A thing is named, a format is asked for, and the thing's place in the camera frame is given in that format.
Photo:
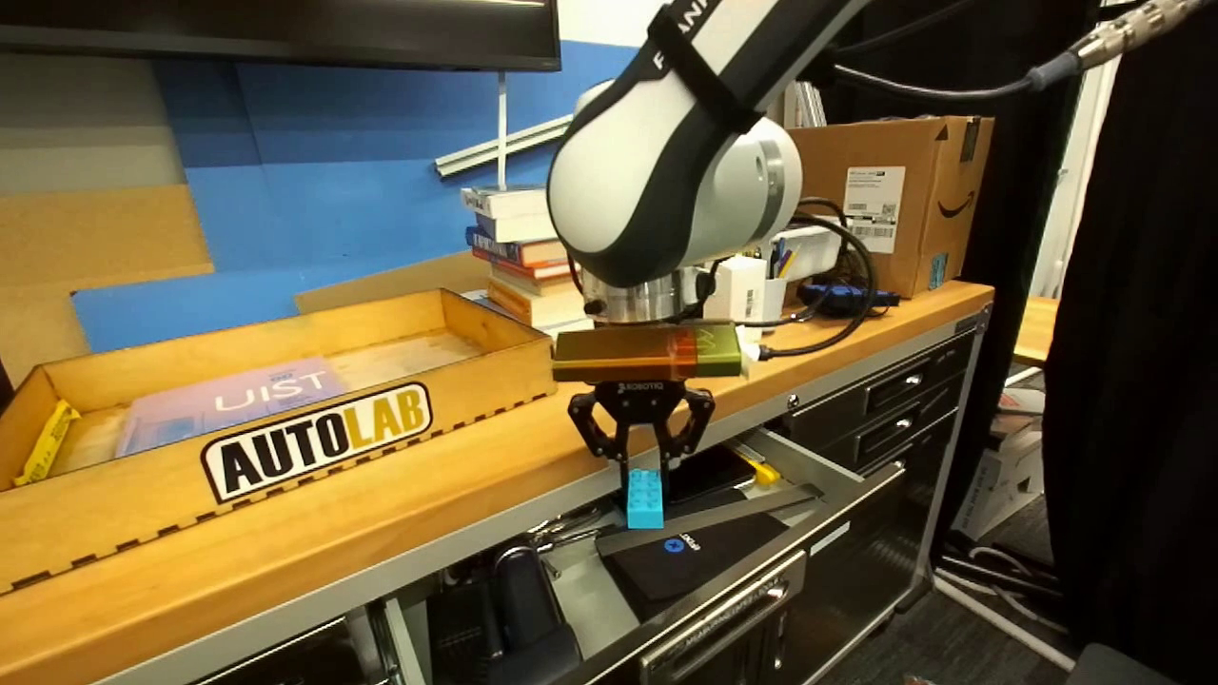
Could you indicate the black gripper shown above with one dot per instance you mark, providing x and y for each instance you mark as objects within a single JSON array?
[{"x": 641, "y": 406}]

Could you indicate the blue toy building brick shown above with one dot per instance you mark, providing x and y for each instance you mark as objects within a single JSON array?
[{"x": 645, "y": 507}]

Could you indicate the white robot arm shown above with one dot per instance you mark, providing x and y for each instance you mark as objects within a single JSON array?
[{"x": 661, "y": 164}]

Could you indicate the small yellow object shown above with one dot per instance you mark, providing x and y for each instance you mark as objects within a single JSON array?
[{"x": 764, "y": 474}]

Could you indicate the grey metal drawer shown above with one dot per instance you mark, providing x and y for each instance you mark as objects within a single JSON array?
[{"x": 824, "y": 479}]

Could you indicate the black drawer cabinet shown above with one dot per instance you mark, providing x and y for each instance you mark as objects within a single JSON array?
[{"x": 890, "y": 406}]

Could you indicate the black box with blue circle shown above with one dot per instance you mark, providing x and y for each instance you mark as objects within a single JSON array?
[{"x": 710, "y": 556}]

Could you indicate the stack of books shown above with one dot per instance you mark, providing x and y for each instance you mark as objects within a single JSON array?
[{"x": 540, "y": 307}]

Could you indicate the dark upright device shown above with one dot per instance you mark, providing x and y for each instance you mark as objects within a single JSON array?
[{"x": 524, "y": 597}]

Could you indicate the red blue book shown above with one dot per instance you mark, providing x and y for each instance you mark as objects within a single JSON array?
[{"x": 527, "y": 257}]

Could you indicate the white electronics box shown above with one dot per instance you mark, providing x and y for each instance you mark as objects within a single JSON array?
[{"x": 801, "y": 253}]

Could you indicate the white thick book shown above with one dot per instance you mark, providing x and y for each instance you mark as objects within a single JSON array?
[{"x": 516, "y": 215}]

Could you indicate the Autolab sticker label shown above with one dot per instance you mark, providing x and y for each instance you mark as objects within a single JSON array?
[{"x": 316, "y": 444}]

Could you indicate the white metal bar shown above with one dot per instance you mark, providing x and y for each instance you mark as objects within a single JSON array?
[{"x": 500, "y": 146}]

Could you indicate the brown cardboard box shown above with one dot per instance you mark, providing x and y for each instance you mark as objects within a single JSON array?
[{"x": 919, "y": 253}]

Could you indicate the white floor equipment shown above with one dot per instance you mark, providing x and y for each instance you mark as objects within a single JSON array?
[{"x": 1001, "y": 468}]

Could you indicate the purple booklet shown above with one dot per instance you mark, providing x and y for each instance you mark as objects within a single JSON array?
[{"x": 243, "y": 400}]

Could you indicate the black curtain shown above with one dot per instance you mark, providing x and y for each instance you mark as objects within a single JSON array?
[{"x": 1142, "y": 382}]

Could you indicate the wooden tray box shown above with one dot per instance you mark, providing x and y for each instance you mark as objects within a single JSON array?
[{"x": 129, "y": 507}]

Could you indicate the yellow flat item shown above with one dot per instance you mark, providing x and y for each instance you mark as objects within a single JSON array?
[{"x": 46, "y": 444}]

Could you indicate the black wall screen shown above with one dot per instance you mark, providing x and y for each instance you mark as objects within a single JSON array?
[{"x": 278, "y": 31}]

